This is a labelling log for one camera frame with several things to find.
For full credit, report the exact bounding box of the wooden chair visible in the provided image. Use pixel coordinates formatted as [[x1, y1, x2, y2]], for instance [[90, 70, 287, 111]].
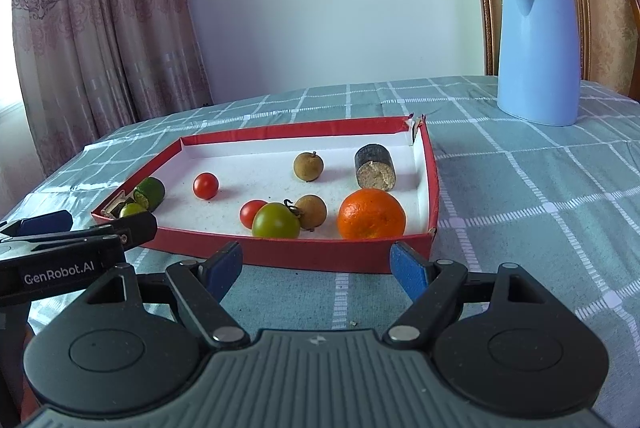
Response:
[[625, 0, 640, 102]]

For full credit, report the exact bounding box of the blue electric kettle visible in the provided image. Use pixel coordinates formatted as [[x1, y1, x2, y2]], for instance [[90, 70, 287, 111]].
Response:
[[496, 0, 582, 127]]

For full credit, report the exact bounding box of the green checked tablecloth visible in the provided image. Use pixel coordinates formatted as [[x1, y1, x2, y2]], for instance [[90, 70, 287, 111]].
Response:
[[0, 75, 640, 428]]

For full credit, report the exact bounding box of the pale sugarcane piece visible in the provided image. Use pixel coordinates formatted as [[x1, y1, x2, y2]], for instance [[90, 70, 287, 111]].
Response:
[[101, 192, 132, 219]]

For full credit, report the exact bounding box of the red cherry tomato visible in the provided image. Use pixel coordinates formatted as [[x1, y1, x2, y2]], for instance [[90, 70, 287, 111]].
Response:
[[193, 173, 220, 200], [239, 199, 269, 229]]

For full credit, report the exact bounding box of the brown longan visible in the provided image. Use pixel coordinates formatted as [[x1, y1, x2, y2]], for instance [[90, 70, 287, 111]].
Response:
[[294, 194, 328, 232], [293, 151, 325, 182]]

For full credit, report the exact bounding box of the green tomato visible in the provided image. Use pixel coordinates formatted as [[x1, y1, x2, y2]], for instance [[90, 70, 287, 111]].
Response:
[[251, 202, 301, 239]]

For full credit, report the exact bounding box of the orange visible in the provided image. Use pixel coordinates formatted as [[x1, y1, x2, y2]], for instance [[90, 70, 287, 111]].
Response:
[[338, 188, 407, 241]]

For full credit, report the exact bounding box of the patterned beige curtain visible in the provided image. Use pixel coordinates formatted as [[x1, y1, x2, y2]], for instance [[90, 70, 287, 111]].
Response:
[[10, 0, 213, 176]]

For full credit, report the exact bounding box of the red cardboard tray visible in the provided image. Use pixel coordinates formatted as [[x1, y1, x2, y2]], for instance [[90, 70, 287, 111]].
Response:
[[90, 113, 441, 275]]

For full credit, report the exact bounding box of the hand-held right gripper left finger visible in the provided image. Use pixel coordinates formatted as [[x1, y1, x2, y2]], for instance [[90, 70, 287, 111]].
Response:
[[75, 241, 251, 350]]

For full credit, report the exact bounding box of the dark sugarcane piece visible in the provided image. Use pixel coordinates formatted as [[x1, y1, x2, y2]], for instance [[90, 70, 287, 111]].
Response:
[[354, 143, 397, 190]]

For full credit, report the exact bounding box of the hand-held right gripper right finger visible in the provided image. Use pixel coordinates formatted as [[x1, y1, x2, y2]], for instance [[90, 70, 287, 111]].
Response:
[[382, 241, 551, 350]]

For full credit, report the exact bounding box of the dark green cucumber piece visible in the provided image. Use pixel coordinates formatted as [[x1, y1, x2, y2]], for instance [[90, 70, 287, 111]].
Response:
[[132, 177, 166, 213]]

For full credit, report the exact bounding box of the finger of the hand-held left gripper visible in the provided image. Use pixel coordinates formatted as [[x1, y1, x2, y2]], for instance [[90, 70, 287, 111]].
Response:
[[0, 209, 73, 241], [72, 211, 159, 252]]

